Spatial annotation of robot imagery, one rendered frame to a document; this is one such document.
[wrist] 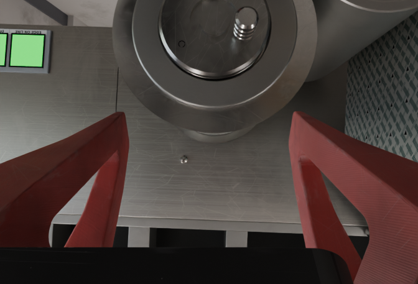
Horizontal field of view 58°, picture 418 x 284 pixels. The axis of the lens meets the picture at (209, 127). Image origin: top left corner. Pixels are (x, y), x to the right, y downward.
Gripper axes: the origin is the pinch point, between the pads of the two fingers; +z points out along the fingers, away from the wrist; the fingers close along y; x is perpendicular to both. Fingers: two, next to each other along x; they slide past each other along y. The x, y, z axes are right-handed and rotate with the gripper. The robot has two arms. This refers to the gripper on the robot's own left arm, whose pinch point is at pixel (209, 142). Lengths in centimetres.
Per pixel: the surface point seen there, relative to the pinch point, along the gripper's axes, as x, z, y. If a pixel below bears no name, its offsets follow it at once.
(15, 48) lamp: 17, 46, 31
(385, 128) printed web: 14.9, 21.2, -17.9
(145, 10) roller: 1.1, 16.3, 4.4
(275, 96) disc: 6.2, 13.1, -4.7
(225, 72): 4.0, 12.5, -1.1
